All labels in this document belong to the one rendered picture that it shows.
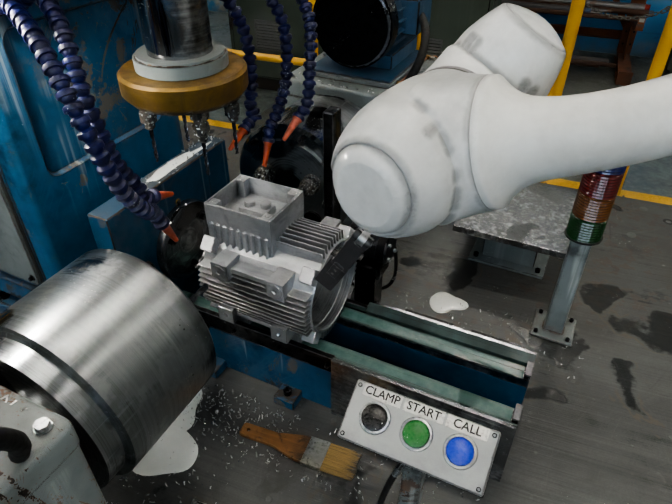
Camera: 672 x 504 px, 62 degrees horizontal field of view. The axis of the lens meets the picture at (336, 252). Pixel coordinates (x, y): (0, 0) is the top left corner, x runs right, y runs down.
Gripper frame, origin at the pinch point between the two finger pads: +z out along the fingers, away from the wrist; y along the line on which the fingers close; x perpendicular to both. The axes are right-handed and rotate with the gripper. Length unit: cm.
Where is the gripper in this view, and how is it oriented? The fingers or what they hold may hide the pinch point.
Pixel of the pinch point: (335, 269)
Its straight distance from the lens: 79.5
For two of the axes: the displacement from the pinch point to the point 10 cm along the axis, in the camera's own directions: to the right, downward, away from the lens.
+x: 7.8, 6.3, 0.0
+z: -4.5, 5.6, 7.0
